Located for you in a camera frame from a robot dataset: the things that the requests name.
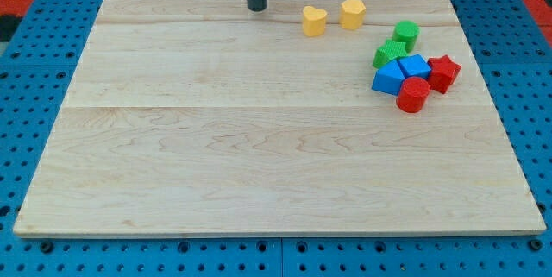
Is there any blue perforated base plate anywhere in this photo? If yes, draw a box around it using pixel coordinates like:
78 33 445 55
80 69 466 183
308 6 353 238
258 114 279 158
1 0 551 276

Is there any red cylinder block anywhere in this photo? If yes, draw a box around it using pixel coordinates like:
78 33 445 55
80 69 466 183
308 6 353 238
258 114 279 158
396 76 431 113

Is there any blue triangular block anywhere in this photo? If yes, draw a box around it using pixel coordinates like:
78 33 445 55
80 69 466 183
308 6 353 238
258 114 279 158
372 60 405 96

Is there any blue cube block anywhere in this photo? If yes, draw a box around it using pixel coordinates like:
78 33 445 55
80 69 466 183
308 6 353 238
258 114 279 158
398 54 431 79

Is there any green cylinder block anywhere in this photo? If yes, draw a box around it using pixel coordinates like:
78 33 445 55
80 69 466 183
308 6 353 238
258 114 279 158
392 20 420 53

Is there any green star block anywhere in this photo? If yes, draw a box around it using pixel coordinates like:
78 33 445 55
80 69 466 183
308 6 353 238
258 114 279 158
373 39 408 69

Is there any yellow heart block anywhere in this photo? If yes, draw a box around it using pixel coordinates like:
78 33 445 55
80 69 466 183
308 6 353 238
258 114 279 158
302 5 327 37

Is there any yellow hexagon block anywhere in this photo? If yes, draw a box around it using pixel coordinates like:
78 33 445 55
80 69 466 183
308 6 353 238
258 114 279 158
339 0 367 30

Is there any red star block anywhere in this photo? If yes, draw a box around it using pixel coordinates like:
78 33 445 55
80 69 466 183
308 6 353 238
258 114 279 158
428 54 461 94

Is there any wooden board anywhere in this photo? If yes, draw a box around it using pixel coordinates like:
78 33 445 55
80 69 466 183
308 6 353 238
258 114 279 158
13 0 546 239

